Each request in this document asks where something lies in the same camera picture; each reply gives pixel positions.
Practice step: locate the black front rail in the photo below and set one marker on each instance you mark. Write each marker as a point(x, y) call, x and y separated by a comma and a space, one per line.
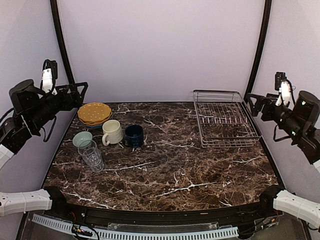
point(237, 215)

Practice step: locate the dark blue mug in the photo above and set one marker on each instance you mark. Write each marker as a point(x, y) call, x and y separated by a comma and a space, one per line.
point(133, 136)

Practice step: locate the blue polka dot plate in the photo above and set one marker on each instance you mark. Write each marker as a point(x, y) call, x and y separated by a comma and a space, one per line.
point(98, 125)

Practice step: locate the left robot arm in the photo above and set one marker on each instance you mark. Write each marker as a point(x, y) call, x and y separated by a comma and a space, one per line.
point(31, 109)

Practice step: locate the pale green bowl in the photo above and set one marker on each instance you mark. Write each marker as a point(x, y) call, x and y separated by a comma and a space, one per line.
point(81, 137)

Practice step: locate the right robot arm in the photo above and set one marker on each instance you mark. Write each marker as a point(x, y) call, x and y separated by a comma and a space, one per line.
point(299, 125)

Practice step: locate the left black frame post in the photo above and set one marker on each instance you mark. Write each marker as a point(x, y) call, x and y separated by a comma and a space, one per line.
point(61, 41)

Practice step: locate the right black frame post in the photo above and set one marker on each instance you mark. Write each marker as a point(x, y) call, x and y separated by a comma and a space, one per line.
point(260, 46)

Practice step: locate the white slotted cable duct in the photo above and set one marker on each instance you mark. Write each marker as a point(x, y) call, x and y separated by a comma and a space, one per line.
point(89, 233)

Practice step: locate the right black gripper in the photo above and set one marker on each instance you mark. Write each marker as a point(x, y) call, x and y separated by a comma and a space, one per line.
point(268, 100)

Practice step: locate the black frame post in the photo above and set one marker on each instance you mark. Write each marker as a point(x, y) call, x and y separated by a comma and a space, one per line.
point(260, 46)
point(61, 41)

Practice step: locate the wire dish rack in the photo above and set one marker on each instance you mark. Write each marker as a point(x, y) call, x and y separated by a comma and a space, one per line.
point(224, 120)

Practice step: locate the clear drinking glass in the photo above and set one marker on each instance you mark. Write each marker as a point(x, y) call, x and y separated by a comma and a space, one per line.
point(94, 159)
point(86, 147)

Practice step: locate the yellow polka dot plate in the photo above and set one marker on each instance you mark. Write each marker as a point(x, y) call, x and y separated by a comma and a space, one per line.
point(94, 111)
point(97, 122)

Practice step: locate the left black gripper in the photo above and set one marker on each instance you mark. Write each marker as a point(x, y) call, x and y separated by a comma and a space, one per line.
point(68, 104)

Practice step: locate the cream ribbed mug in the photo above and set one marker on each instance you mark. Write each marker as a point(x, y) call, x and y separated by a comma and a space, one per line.
point(112, 132)

